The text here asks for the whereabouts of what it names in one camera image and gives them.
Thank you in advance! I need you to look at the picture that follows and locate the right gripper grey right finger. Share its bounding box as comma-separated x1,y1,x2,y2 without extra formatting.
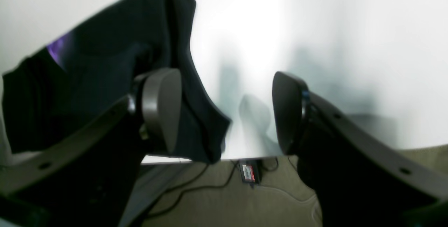
272,71,448,227

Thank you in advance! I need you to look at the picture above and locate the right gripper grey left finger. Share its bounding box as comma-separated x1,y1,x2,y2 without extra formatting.
0,68,182,227

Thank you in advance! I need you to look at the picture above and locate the black T-shirt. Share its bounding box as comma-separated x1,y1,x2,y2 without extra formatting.
2,0,230,164

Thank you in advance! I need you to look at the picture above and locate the black power adapter on floor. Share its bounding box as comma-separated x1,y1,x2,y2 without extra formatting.
238,159,262,186

